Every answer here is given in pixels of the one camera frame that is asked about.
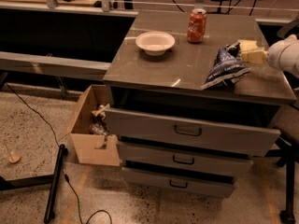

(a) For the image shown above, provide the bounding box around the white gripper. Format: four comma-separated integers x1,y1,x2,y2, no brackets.
241,42,282,69

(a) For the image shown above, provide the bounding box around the yellow sponge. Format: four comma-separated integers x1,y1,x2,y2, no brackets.
238,39,258,52

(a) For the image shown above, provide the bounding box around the white paper bowl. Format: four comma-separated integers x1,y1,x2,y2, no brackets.
135,31,175,56

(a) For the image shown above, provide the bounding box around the blue chip bag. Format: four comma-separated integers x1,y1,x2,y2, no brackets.
201,42,250,90

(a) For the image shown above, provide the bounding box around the red soda can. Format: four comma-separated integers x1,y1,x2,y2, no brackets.
187,8,206,44

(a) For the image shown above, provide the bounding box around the black chair base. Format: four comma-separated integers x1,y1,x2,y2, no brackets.
266,134,299,224

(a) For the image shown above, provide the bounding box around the grey drawer cabinet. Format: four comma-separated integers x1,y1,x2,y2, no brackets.
102,10,297,200

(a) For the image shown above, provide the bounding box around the bottom grey drawer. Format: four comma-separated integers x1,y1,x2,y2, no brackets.
122,167,235,198

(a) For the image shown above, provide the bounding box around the grey drawer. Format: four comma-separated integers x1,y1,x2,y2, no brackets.
122,167,235,198
118,141,253,177
105,108,280,156

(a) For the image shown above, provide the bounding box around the top grey drawer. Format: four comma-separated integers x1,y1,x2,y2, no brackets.
105,108,280,156

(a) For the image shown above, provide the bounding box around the middle grey drawer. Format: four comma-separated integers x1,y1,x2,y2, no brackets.
118,141,253,177

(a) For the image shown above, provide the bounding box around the cardboard box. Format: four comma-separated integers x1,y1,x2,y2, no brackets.
60,85,120,166

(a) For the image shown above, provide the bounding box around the black table leg base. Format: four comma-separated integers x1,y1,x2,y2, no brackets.
0,144,68,224

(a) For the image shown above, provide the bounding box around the grey metal railing beam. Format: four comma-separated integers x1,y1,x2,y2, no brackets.
0,51,110,81

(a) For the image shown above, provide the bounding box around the black floor cable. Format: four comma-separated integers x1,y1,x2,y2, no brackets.
5,83,113,224

